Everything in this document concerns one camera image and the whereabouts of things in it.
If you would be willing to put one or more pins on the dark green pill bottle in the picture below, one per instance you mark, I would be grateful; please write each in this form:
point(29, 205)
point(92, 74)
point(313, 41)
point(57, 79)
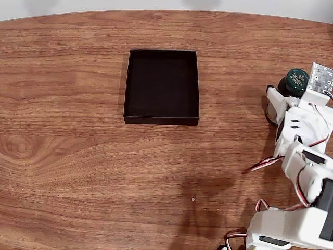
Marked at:
point(296, 80)

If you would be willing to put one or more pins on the black open cardboard box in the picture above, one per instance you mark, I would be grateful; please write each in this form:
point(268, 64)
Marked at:
point(161, 86)

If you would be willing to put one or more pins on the camera circuit board on mount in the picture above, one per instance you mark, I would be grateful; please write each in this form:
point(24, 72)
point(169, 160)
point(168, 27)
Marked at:
point(320, 78)

